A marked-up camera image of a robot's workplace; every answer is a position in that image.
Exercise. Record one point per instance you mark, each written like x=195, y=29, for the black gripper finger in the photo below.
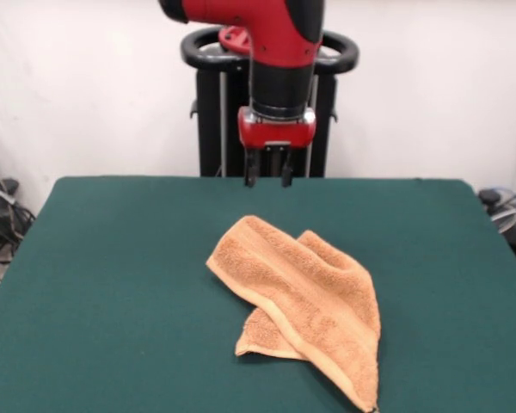
x=252, y=170
x=287, y=170

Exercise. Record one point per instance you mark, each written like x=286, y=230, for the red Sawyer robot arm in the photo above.
x=279, y=38

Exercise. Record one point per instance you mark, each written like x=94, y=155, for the tan terry towel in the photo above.
x=292, y=284

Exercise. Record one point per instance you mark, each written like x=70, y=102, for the dark green table cloth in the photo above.
x=112, y=301

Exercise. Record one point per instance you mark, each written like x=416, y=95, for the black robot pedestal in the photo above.
x=210, y=129

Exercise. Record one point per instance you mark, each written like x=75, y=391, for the black power adapter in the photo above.
x=7, y=186
x=490, y=196

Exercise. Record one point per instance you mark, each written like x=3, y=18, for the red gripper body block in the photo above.
x=277, y=133

